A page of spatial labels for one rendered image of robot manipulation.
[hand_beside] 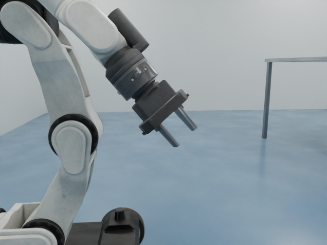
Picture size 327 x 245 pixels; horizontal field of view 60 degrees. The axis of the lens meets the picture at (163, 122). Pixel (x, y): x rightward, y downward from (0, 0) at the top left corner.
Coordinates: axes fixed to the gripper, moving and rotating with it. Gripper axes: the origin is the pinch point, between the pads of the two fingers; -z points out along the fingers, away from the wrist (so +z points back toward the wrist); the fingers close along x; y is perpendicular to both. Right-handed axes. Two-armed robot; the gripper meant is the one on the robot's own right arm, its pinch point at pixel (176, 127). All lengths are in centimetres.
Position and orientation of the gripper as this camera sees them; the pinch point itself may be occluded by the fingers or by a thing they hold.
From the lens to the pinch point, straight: 60.1
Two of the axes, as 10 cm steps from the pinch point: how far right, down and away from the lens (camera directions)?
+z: -6.5, -7.5, -1.0
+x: 7.1, -6.5, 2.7
